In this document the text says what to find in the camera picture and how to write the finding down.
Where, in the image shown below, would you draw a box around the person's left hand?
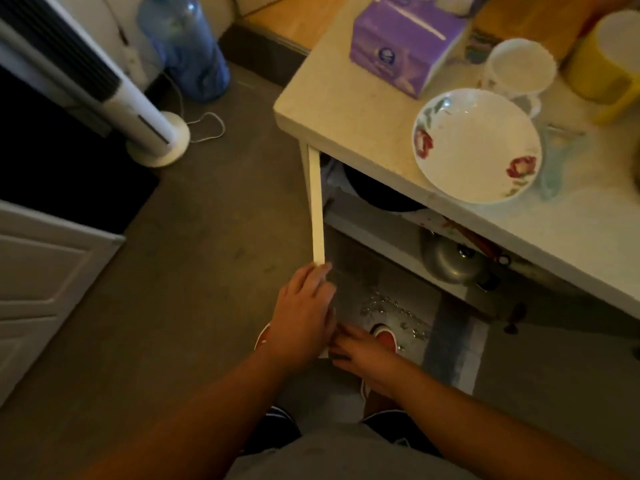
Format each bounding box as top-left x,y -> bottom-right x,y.
259,262 -> 339,376

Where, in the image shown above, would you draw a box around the person's right hand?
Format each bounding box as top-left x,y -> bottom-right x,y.
327,325 -> 407,398

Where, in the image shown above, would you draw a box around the white cabinet door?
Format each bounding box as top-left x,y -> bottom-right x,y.
306,145 -> 332,358

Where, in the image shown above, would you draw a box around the person's right forearm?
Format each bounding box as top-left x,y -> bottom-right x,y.
367,364 -> 618,480

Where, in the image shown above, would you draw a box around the person's left forearm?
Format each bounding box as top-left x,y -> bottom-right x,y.
75,349 -> 301,480

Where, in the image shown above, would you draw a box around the red shoe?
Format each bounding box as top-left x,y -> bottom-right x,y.
253,322 -> 274,353
369,323 -> 400,353

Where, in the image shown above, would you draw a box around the black pan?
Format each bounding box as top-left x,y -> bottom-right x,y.
344,164 -> 430,213

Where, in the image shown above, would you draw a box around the grey shirt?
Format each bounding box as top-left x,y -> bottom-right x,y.
224,422 -> 482,480

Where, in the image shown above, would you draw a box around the black shorts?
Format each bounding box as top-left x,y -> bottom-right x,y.
243,406 -> 443,458

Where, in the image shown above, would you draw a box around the metal kettle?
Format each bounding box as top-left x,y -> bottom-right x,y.
419,229 -> 502,291

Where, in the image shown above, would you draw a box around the white floral bowl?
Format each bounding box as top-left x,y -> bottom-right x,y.
411,88 -> 544,205

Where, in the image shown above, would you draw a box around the white tower fan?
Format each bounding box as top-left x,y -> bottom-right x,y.
0,0 -> 192,169

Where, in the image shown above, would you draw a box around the purple tissue box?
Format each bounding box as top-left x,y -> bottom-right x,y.
349,0 -> 488,100

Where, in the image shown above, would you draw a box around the white counter cabinet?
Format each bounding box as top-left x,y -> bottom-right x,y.
273,0 -> 640,395

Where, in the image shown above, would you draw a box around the blue water bottle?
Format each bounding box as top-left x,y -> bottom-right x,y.
137,0 -> 231,103

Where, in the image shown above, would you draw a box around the white panelled door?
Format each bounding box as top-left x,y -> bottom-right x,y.
0,199 -> 126,408

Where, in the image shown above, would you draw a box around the white ceramic mug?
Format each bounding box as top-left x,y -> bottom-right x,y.
479,38 -> 559,119

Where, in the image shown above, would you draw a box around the brown wooden board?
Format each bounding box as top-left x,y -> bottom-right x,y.
470,0 -> 618,61

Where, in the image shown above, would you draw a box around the yellow plastic mug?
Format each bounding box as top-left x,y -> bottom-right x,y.
564,9 -> 640,126

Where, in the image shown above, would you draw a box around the red-handled utensil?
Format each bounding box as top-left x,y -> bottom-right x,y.
444,220 -> 513,268

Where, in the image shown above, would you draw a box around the white power cable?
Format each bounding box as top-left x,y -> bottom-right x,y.
184,111 -> 227,144

